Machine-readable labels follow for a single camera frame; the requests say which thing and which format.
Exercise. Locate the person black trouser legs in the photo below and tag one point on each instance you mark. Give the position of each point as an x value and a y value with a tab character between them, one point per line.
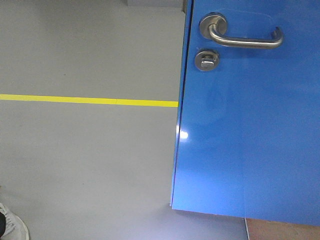
3	224

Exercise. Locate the wooden plywood platform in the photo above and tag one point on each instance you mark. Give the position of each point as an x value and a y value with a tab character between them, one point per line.
273	230

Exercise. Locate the blue door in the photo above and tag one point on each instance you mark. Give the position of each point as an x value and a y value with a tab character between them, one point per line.
248	132

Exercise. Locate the white sneaker far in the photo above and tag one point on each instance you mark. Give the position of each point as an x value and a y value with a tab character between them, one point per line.
16	229

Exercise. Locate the silver door handle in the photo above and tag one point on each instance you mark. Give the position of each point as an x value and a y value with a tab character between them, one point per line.
214	27

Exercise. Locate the silver lock thumb turn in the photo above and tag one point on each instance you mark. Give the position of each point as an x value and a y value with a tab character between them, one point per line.
207	60

